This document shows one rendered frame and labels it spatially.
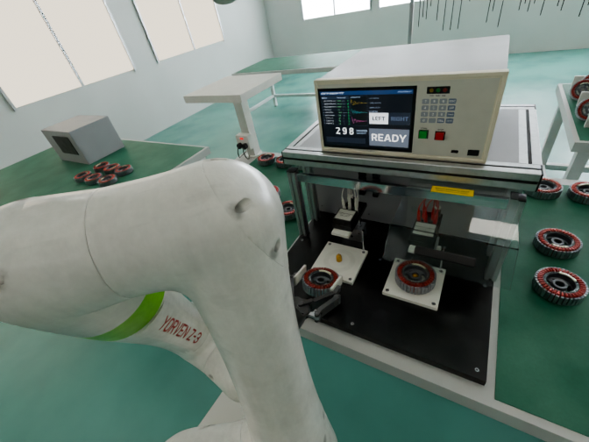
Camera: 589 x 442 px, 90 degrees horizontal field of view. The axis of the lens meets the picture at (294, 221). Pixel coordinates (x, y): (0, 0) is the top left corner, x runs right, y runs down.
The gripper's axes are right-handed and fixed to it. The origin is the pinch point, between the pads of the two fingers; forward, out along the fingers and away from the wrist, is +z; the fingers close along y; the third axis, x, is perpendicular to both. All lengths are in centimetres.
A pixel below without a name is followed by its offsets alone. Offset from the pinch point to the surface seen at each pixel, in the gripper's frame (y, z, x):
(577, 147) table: 74, 123, 13
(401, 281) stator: 21.4, 9.7, -1.3
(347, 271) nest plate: 4.3, 11.0, -4.0
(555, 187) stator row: 61, 75, 9
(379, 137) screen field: 9.5, 19.1, 37.2
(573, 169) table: 77, 130, 1
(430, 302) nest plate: 29.7, 8.7, -4.6
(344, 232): 1.0, 15.8, 7.1
